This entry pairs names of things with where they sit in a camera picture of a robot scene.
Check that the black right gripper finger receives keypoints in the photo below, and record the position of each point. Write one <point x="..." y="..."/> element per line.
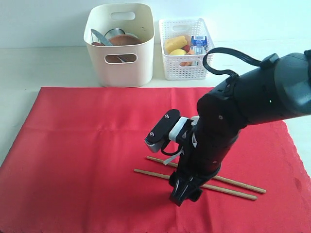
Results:
<point x="194" y="188"/>
<point x="181" y="188"/>

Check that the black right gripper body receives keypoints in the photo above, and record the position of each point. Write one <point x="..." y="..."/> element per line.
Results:
<point x="205" y="143"/>

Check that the orange fried chicken piece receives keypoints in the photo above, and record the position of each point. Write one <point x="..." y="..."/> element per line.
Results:
<point x="188" y="63"/>

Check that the yellow lemon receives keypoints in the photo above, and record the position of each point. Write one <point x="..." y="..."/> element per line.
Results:
<point x="178" y="52"/>

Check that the red sausage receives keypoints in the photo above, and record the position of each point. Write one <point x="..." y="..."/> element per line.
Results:
<point x="186" y="48"/>

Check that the blue white milk carton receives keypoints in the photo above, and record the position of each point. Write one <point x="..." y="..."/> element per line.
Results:
<point x="199" y="46"/>

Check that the yellow cheese wedge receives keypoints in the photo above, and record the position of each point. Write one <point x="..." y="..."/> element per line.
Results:
<point x="175" y="43"/>

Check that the brown wooden plate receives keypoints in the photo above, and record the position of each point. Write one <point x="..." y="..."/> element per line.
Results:
<point x="123" y="40"/>

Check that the stainless steel cup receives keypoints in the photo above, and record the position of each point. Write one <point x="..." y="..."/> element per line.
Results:
<point x="117" y="31"/>

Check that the stainless steel table knife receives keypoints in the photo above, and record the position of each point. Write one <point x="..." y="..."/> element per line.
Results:
<point x="106" y="42"/>

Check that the dark wooden spoon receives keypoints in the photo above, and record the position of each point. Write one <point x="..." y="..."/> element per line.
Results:
<point x="97" y="44"/>

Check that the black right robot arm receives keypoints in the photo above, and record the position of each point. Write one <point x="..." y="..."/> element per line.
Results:
<point x="278" y="88"/>

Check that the upper bamboo chopstick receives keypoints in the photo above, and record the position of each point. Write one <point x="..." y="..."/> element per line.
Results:
<point x="222" y="179"/>

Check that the bamboo chopstick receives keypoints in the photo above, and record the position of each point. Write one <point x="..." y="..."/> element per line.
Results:
<point x="206" y="186"/>
<point x="222" y="179"/>

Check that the lower bamboo chopstick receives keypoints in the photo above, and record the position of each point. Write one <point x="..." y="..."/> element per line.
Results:
<point x="206" y="186"/>

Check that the cream plastic tub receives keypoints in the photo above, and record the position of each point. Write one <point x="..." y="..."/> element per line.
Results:
<point x="135" y="18"/>

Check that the white perforated plastic basket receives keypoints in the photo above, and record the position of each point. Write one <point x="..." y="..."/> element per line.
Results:
<point x="169" y="28"/>

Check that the red table cloth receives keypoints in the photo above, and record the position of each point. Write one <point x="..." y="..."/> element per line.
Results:
<point x="71" y="169"/>

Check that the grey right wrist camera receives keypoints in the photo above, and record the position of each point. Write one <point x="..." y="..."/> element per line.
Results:
<point x="171" y="127"/>

